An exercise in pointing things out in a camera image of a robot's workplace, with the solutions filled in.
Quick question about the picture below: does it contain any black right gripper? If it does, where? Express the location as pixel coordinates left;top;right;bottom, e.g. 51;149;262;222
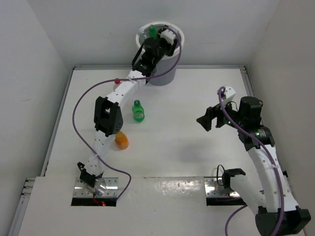
196;96;245;131

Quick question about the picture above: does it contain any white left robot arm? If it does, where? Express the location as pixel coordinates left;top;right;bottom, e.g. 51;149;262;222
77;25;182;188

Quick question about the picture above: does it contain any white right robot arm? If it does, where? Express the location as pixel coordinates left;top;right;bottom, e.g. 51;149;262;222
196;96;311;236

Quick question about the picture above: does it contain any grey plastic waste bin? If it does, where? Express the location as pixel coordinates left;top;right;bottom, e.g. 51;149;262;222
132;21;185;86

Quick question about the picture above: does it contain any red cap cola bottle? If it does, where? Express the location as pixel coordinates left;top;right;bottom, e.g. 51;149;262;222
113;78;122;90

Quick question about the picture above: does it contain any orange juice bottle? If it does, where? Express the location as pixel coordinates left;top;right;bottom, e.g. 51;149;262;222
115;131;129;150

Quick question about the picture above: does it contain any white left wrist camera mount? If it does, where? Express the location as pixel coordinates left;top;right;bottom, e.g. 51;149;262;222
159;25;177;45

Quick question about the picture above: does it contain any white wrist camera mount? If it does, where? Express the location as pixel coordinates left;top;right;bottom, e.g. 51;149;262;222
159;25;177;45
219;86;236;102

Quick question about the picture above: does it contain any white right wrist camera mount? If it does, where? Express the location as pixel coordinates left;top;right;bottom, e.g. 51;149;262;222
219;86;236;102

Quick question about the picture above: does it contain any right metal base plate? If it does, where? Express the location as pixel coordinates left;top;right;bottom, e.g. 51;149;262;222
204;177;240;198

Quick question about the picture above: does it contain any metal base plate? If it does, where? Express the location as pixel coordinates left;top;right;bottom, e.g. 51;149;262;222
204;177;240;198
72;177;118;198

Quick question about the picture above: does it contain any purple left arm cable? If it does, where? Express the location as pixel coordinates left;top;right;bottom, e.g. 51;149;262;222
72;26;183;200

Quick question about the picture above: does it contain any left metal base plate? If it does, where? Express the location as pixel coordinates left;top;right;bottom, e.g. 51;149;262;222
72;177;118;198

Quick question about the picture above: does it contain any aluminium frame rail left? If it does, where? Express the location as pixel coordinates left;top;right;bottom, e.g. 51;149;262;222
0;66;79;236

